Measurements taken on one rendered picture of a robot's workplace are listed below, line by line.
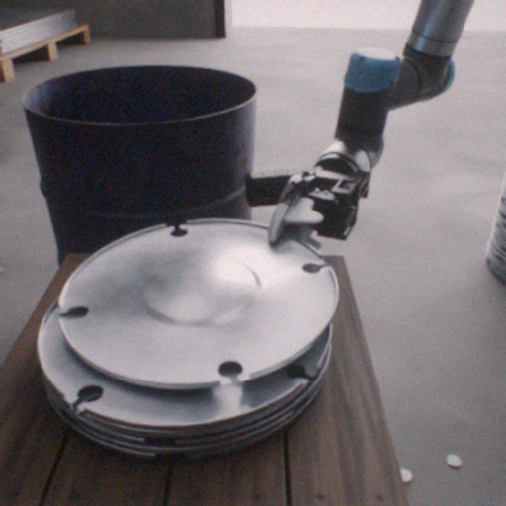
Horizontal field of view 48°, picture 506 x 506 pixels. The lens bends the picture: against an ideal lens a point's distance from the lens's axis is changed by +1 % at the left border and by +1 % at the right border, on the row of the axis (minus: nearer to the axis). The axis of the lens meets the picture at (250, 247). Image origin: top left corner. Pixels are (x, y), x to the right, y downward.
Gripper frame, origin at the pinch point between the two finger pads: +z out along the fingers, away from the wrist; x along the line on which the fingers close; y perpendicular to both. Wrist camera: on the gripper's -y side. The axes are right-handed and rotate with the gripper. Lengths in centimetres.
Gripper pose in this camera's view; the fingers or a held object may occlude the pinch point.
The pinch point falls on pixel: (269, 239)
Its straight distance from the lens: 69.2
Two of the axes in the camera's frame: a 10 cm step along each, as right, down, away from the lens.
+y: 9.1, 2.0, -3.7
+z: -4.2, 4.9, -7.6
